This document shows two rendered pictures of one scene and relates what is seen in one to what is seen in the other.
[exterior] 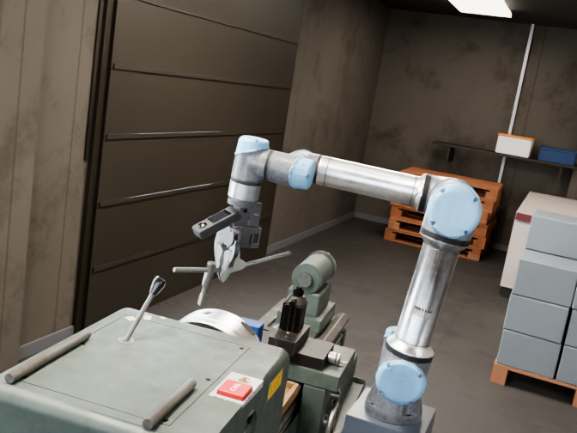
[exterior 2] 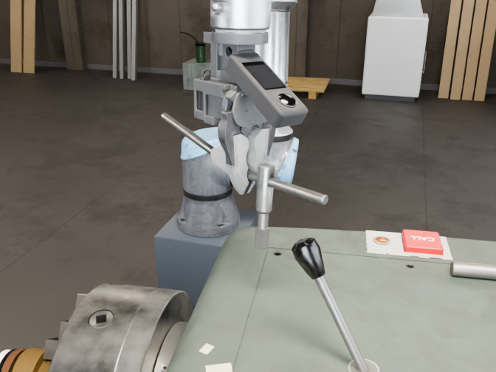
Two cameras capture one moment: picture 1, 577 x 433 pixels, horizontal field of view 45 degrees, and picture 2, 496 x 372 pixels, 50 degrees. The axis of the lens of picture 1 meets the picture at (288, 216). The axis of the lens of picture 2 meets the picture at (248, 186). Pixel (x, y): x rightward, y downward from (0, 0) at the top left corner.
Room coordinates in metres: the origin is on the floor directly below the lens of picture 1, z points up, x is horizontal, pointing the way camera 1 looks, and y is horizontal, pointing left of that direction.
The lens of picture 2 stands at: (1.71, 0.80, 1.70)
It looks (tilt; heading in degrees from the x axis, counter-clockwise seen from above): 23 degrees down; 266
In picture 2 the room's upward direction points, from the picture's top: straight up
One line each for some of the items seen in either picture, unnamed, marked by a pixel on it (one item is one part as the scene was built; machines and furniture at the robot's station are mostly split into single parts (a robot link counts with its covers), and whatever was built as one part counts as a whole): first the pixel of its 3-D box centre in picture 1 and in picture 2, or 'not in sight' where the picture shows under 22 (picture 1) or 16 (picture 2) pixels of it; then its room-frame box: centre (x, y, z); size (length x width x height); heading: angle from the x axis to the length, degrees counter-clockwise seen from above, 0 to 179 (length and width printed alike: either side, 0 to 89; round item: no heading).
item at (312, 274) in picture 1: (310, 288); not in sight; (3.01, -0.15, 1.01); 0.30 x 0.20 x 0.29; 165
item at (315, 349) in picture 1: (272, 342); not in sight; (2.44, -0.02, 0.95); 0.43 x 0.18 x 0.04; 75
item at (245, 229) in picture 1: (239, 222); (235, 79); (1.67, 0.11, 1.55); 0.09 x 0.08 x 0.12; 129
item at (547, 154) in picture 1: (557, 155); not in sight; (9.17, -3.36, 1.46); 0.46 x 0.35 x 0.18; 69
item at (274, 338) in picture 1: (288, 337); not in sight; (2.40, -0.07, 1.00); 0.20 x 0.10 x 0.05; 165
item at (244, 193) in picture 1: (243, 191); (238, 14); (1.66, 0.12, 1.63); 0.08 x 0.08 x 0.05
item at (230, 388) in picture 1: (234, 391); (421, 243); (1.36, 0.05, 1.26); 0.06 x 0.06 x 0.02; 75
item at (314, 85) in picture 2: not in sight; (283, 85); (0.64, -6.41, 0.06); 1.21 x 0.84 x 0.11; 159
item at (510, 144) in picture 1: (514, 145); not in sight; (9.37, -2.85, 1.49); 0.47 x 0.39 x 0.26; 69
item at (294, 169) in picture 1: (291, 169); not in sight; (1.66, 0.01, 1.70); 0.11 x 0.11 x 0.08; 80
